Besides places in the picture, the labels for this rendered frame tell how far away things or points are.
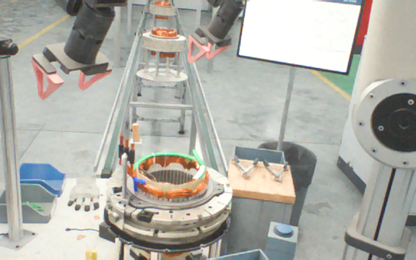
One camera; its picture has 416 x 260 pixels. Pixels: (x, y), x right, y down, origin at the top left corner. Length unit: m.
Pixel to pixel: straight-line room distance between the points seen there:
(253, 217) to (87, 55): 0.68
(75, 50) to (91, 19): 0.07
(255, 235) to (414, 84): 0.72
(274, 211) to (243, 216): 0.09
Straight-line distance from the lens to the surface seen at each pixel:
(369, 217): 0.89
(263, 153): 1.49
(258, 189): 1.22
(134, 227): 1.03
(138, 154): 1.15
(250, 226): 1.27
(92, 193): 1.68
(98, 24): 0.78
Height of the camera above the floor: 1.64
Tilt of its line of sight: 21 degrees down
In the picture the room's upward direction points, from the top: 6 degrees clockwise
